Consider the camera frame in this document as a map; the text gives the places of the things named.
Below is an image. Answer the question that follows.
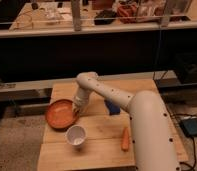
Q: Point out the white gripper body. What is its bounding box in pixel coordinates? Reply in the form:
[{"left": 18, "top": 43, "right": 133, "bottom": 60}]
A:
[{"left": 72, "top": 88, "right": 91, "bottom": 115}]

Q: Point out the orange ceramic bowl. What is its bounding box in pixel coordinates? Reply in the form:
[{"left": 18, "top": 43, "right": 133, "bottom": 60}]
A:
[{"left": 45, "top": 99, "right": 78, "bottom": 129}]

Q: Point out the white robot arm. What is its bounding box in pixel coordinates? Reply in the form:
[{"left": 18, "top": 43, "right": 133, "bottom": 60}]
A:
[{"left": 73, "top": 72, "right": 181, "bottom": 171}]

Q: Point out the white cup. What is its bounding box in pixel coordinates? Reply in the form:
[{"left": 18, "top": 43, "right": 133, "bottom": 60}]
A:
[{"left": 65, "top": 125, "right": 86, "bottom": 148}]

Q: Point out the orange carrot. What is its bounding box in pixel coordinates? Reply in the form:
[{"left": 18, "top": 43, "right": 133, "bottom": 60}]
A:
[{"left": 121, "top": 127, "right": 130, "bottom": 151}]

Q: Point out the black bag on shelf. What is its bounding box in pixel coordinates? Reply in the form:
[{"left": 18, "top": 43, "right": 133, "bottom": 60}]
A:
[{"left": 94, "top": 10, "right": 116, "bottom": 25}]

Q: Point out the red cloth on shelf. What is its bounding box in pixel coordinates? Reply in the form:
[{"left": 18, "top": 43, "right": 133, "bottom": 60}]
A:
[{"left": 117, "top": 5, "right": 137, "bottom": 23}]

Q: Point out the blue device on floor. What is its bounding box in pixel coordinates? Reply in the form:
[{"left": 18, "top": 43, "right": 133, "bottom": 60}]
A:
[{"left": 179, "top": 118, "right": 197, "bottom": 137}]

